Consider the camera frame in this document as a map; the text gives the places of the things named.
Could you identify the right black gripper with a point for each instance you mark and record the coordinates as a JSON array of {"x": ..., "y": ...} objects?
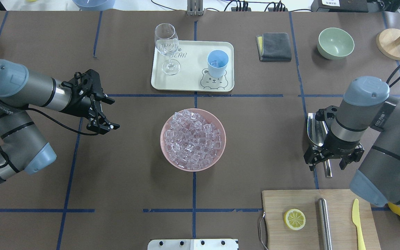
[{"x": 335, "y": 143}]

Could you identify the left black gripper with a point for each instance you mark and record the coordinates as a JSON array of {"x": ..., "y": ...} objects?
[{"x": 78, "y": 107}]

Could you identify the stainless steel ice scoop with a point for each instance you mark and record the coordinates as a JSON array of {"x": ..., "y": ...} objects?
[{"x": 316, "y": 131}]

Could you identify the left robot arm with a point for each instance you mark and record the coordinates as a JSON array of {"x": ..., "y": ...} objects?
[{"x": 24, "y": 147}]

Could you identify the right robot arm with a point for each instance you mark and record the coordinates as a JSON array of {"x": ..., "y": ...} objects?
[{"x": 367, "y": 103}]

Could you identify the pile of clear ice cubes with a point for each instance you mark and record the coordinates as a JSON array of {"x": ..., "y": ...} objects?
[{"x": 193, "y": 139}]

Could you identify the light blue plastic cup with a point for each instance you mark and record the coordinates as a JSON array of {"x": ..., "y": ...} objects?
[{"x": 217, "y": 63}]

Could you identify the wooden cup rack stand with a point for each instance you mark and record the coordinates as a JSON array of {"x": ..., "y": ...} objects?
[{"x": 388, "y": 43}]

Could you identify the yellow plastic knife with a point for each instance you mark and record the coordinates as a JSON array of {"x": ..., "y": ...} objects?
[{"x": 355, "y": 218}]

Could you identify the lemon half slice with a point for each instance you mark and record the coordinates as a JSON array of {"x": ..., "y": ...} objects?
[{"x": 294, "y": 219}]

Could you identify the wooden cutting board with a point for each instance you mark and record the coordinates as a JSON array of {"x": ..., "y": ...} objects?
[{"x": 339, "y": 204}]

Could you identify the steel cylindrical rod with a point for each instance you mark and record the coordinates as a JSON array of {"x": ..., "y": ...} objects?
[{"x": 325, "y": 232}]

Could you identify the pink plastic bowl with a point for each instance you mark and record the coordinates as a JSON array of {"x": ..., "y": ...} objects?
[{"x": 193, "y": 166}]

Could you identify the clear wine glass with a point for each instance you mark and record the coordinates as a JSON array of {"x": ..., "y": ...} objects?
[{"x": 167, "y": 43}]

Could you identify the cream bear tray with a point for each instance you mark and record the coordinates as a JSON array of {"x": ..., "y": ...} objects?
[{"x": 194, "y": 74}]

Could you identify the light blue bowl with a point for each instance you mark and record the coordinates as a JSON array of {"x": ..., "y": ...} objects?
[{"x": 94, "y": 5}]

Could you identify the green ceramic bowl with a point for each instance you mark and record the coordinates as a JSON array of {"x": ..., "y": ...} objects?
[{"x": 335, "y": 43}]

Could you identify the grey folded cloth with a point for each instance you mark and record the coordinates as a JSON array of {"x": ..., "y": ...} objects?
[{"x": 274, "y": 47}]

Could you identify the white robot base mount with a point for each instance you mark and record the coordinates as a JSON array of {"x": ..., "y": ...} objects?
[{"x": 193, "y": 244}]

